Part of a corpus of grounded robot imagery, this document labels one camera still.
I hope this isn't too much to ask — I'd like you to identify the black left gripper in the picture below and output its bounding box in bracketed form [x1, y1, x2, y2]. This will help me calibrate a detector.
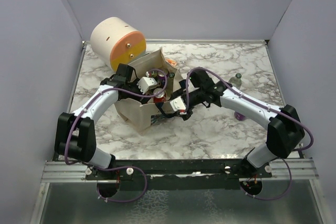
[122, 78, 151, 111]

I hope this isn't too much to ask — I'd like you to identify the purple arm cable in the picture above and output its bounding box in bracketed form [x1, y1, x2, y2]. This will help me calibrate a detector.
[185, 67, 315, 200]
[64, 68, 169, 204]

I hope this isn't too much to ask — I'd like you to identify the purple Fanta can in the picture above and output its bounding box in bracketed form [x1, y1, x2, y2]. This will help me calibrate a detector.
[157, 68, 169, 84]
[234, 111, 247, 121]

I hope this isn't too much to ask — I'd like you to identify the red cola can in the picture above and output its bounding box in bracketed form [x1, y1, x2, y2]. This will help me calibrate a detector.
[153, 88, 166, 103]

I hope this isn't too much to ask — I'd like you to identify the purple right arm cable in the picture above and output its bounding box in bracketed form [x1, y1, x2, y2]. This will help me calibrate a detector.
[185, 67, 315, 200]

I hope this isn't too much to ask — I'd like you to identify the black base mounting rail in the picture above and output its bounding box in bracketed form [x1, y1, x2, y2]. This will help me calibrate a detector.
[73, 159, 271, 191]

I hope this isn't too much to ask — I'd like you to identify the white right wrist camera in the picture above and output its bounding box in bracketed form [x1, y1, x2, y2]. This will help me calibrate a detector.
[169, 96, 187, 115]

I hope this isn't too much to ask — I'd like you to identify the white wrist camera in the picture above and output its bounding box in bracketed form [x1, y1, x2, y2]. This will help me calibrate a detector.
[169, 96, 187, 115]
[137, 77, 157, 94]

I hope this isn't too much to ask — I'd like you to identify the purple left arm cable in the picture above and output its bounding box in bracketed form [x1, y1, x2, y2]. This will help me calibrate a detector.
[64, 68, 169, 204]

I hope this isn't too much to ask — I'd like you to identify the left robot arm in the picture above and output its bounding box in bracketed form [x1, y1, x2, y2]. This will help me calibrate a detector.
[55, 64, 145, 179]

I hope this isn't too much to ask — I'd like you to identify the white round drawer box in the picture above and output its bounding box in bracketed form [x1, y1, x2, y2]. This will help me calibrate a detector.
[90, 17, 146, 71]

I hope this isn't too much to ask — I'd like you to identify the beige canvas tote bag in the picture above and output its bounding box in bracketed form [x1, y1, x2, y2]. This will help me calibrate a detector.
[115, 49, 183, 132]

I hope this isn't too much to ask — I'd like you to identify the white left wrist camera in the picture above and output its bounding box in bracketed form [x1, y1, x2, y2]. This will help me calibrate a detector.
[137, 77, 157, 94]

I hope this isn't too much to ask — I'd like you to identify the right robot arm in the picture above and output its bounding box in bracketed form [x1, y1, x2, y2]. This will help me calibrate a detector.
[156, 67, 305, 177]

